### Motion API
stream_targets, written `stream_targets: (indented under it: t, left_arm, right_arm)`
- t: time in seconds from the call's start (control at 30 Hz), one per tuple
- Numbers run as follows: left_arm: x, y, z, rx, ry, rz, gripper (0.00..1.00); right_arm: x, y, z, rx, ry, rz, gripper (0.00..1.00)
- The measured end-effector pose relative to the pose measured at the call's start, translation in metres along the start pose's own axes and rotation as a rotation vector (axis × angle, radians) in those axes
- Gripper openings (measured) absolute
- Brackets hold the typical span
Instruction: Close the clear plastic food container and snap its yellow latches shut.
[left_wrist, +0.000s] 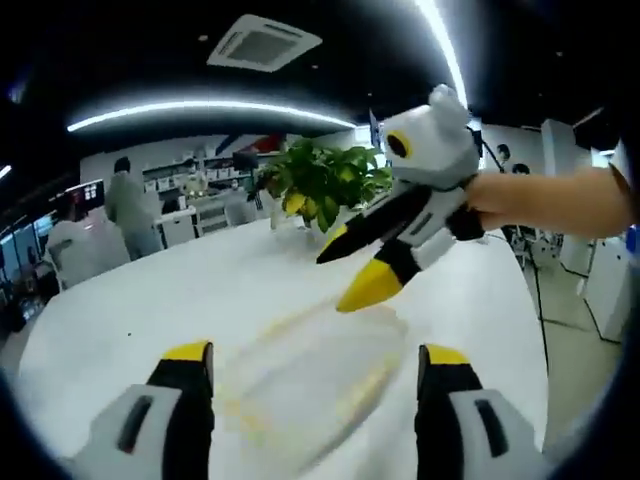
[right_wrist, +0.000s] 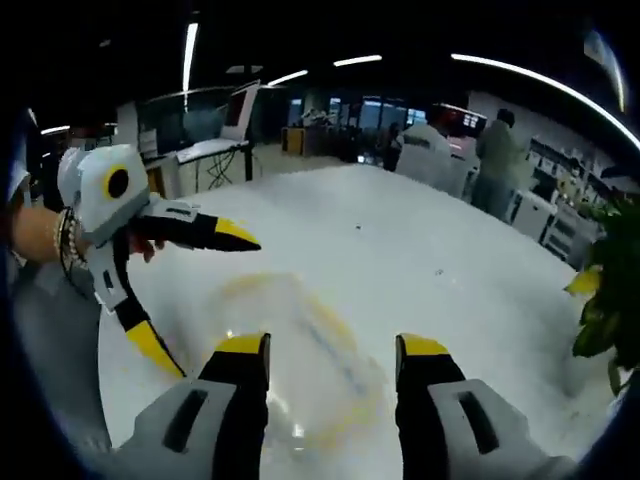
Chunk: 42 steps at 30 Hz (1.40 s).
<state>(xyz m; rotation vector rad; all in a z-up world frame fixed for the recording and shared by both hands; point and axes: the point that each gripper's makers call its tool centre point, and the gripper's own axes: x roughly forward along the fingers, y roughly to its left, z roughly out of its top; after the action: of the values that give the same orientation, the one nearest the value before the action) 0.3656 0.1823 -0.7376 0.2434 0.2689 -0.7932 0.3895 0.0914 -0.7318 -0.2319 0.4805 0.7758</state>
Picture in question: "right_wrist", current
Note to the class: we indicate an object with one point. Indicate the red display screen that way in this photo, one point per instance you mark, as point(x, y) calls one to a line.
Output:
point(465, 122)

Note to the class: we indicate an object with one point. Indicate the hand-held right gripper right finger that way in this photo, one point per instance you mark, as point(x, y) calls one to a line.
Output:
point(435, 425)

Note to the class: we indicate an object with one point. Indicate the white cabinet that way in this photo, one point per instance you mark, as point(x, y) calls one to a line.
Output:
point(530, 215)

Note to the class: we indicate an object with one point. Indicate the person's left hand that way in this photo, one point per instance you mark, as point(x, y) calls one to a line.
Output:
point(147, 247)

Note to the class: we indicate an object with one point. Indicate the green potted plant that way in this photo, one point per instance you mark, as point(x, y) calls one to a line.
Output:
point(610, 300)

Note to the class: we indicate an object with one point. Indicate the clear plastic bag with rolls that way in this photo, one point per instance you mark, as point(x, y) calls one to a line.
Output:
point(320, 320)

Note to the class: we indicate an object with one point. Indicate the ceiling light strip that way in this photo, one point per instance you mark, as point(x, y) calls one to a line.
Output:
point(287, 78)
point(190, 55)
point(357, 60)

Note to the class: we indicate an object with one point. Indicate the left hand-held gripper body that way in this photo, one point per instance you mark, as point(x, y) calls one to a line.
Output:
point(107, 195)

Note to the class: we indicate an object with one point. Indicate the white folding table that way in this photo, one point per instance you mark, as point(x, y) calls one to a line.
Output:
point(207, 150)

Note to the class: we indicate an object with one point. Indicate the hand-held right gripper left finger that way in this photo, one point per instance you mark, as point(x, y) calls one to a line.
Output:
point(225, 425)

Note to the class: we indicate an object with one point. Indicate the long curved ceiling light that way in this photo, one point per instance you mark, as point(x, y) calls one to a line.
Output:
point(550, 85)

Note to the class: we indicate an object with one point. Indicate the white framed screen on stand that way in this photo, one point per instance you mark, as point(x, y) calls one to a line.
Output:
point(240, 110)

